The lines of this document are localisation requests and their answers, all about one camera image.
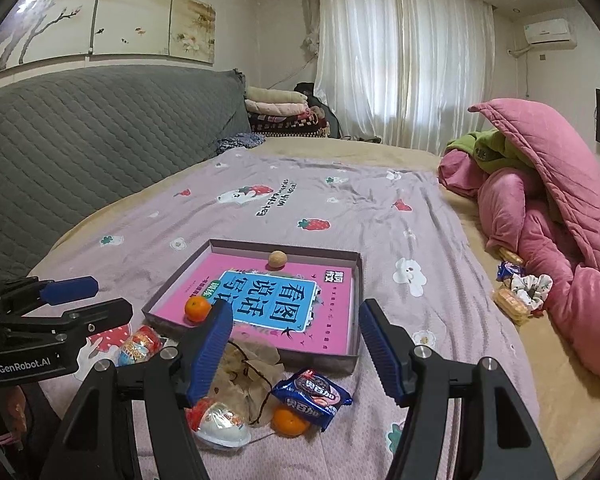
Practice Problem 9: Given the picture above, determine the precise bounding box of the grey quilted headboard cover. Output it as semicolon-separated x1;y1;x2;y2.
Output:
0;66;253;281

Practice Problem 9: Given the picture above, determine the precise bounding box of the pink shallow box tray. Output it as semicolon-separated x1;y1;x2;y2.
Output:
141;238;365;376

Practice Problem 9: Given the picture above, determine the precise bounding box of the green blanket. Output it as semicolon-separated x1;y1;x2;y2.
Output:
447;129;531;176

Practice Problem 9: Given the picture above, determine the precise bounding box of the pink book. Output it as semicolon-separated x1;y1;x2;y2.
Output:
155;252;356;356

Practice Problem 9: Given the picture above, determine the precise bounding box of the white sheer curtain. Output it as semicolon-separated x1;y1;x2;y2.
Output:
314;0;496;156

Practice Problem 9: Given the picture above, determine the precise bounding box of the pink quilt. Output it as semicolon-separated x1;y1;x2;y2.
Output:
437;98;600;386

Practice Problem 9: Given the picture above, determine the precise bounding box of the blue snack packet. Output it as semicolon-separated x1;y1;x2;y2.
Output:
271;369;354;433

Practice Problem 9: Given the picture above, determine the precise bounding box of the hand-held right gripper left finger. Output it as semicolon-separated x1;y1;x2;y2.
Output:
40;300;234;480

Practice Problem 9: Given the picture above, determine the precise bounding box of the pink folded blanket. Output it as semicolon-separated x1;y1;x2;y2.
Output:
245;100;311;117

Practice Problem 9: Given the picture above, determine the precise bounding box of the beige sheer stocking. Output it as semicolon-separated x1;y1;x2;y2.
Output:
212;339;286;428

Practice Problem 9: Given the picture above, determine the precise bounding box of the blue knitted cloth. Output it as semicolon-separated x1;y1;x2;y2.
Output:
215;132;266;154

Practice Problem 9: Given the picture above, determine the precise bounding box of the dark clothing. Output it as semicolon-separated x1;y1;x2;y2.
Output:
295;82;342;137

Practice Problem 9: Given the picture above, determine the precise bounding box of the floral wall poster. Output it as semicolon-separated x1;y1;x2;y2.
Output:
0;0;218;79

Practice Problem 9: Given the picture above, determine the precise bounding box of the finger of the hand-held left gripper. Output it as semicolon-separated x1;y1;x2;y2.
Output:
0;276;100;322
0;298;133;345

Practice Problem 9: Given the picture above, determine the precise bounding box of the checkered folded blanket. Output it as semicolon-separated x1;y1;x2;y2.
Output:
247;110;331;137

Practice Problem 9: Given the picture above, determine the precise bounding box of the lilac strawberry print sheet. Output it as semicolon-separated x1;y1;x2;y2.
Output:
27;152;541;480

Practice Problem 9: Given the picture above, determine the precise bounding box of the colourful snack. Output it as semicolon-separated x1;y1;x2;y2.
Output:
116;325;165;367

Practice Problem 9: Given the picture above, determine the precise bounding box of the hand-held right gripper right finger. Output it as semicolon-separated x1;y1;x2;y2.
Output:
358;299;553;480

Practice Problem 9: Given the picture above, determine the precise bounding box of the tangerine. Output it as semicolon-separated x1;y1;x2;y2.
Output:
271;406;312;437
184;296;212;323

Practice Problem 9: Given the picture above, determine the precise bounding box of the beige folded blanket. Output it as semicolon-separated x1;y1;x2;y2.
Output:
245;86;308;104

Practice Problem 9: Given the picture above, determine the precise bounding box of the white floral scrunchie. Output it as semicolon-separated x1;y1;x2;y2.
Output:
510;274;554;311

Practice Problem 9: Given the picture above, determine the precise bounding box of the red white snack packet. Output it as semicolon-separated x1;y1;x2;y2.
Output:
186;396;253;448

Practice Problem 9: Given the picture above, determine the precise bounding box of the white air conditioner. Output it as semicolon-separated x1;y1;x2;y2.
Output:
523;18;577;51

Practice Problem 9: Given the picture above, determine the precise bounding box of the clear pack of biscuits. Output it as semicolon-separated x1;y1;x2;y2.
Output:
495;285;531;327

